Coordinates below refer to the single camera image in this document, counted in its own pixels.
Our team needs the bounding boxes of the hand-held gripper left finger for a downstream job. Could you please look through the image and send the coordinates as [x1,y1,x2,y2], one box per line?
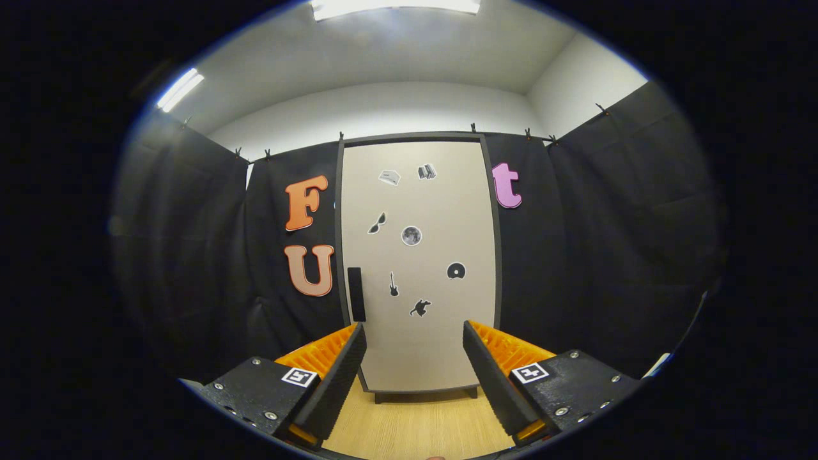
[201,323,368,448]

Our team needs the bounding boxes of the narrow ceiling light strip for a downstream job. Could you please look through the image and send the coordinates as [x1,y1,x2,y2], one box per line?
[157,68,205,114]

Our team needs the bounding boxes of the black backdrop cloth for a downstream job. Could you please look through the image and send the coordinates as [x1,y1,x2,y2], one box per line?
[112,80,726,384]

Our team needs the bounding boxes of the dark grey shoe cabinet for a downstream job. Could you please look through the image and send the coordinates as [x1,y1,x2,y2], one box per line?
[334,132,504,404]

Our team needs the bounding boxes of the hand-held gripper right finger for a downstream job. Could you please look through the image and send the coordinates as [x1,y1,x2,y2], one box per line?
[463,319,642,445]

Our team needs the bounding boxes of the white flat object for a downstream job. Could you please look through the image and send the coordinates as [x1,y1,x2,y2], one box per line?
[642,353,672,379]

